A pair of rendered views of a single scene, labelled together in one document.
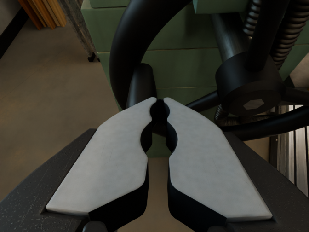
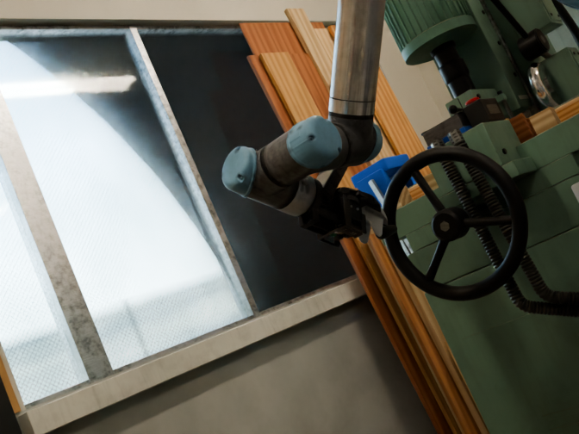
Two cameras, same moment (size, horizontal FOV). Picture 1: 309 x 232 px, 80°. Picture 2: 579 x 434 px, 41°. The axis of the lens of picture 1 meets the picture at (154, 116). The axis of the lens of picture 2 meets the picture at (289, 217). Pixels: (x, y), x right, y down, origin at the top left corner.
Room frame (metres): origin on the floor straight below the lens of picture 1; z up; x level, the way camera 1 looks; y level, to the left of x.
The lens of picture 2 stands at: (-1.20, -0.69, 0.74)
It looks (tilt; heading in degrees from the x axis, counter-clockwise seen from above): 8 degrees up; 35
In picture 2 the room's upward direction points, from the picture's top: 24 degrees counter-clockwise
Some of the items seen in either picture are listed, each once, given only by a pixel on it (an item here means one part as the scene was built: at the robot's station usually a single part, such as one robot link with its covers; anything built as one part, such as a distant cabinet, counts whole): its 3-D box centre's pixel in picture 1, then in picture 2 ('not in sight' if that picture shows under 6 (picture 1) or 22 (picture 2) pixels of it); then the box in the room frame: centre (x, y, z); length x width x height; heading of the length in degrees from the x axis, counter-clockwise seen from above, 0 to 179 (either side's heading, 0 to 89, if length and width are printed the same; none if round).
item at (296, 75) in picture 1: (293, 78); not in sight; (0.31, -0.37, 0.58); 0.12 x 0.08 x 0.08; 177
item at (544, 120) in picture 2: not in sight; (545, 120); (0.32, -0.29, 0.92); 0.04 x 0.03 x 0.04; 93
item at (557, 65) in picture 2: not in sight; (566, 79); (0.64, -0.29, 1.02); 0.09 x 0.07 x 0.12; 87
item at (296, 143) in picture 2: not in sight; (308, 149); (-0.20, -0.08, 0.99); 0.11 x 0.11 x 0.08; 84
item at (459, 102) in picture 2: not in sight; (479, 112); (0.48, -0.12, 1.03); 0.14 x 0.07 x 0.09; 177
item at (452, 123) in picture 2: not in sight; (462, 123); (0.26, -0.15, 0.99); 0.13 x 0.11 x 0.06; 87
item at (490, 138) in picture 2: not in sight; (476, 157); (0.27, -0.15, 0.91); 0.15 x 0.14 x 0.09; 87
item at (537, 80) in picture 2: not in sight; (545, 86); (0.59, -0.25, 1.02); 0.12 x 0.03 x 0.12; 177
